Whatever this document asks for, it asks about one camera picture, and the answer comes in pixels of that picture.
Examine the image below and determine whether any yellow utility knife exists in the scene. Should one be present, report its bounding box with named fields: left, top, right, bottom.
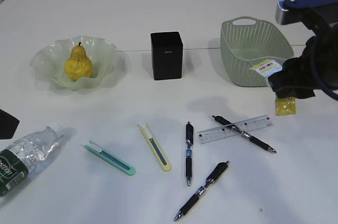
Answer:
left=137, top=123, right=171, bottom=172

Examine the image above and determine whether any black square pen holder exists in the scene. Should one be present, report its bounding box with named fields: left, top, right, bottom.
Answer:
left=151, top=32, right=183, bottom=80

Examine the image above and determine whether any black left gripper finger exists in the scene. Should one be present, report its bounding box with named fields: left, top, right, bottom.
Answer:
left=0, top=110, right=20, bottom=139

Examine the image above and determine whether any yellow plastic packaging waste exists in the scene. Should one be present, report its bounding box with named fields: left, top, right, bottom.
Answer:
left=250, top=60, right=297, bottom=116

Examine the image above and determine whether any black gel pen middle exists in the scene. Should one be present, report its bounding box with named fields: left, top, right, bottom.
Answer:
left=185, top=122, right=194, bottom=186

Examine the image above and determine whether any yellow pear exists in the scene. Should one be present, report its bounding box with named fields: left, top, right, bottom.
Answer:
left=64, top=42, right=93, bottom=81

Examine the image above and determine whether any teal utility knife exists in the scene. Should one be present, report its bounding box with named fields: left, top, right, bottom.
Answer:
left=81, top=141, right=136, bottom=176

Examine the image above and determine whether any green woven plastic basket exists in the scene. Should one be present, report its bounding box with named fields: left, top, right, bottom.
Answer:
left=220, top=16, right=294, bottom=87

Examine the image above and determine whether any clear plastic ruler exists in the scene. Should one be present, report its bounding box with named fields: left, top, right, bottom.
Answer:
left=197, top=115, right=274, bottom=143

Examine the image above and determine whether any frosted green wavy glass plate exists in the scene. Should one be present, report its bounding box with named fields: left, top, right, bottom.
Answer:
left=30, top=35, right=117, bottom=90

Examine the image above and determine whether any blue silver wrist camera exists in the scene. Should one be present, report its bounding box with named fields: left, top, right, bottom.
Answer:
left=275, top=0, right=337, bottom=25

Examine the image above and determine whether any black gel pen front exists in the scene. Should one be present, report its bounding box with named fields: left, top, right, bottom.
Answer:
left=174, top=161, right=230, bottom=222

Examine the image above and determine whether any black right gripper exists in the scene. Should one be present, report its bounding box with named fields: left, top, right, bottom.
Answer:
left=268, top=57, right=319, bottom=99

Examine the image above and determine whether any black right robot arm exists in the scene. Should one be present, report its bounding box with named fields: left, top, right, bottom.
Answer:
left=267, top=8, right=337, bottom=100

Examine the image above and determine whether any black gel pen on ruler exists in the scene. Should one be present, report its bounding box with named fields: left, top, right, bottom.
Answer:
left=212, top=115, right=277, bottom=154

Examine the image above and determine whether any clear water bottle green label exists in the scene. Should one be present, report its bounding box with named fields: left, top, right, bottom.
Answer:
left=1, top=123, right=64, bottom=198

